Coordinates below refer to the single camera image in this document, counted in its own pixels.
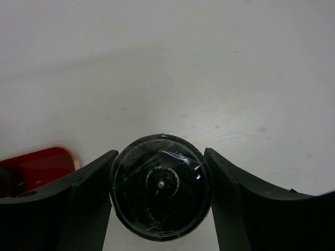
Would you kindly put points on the red rectangular tray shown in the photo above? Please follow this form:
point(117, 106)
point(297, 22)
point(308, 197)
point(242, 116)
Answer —
point(27, 171)

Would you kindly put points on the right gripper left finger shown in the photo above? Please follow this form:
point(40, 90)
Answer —
point(70, 213)

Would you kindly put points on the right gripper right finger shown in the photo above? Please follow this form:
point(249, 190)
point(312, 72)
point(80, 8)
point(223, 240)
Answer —
point(253, 214)

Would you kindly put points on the silver lid jar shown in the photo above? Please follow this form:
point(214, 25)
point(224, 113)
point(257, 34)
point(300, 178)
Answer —
point(161, 187)

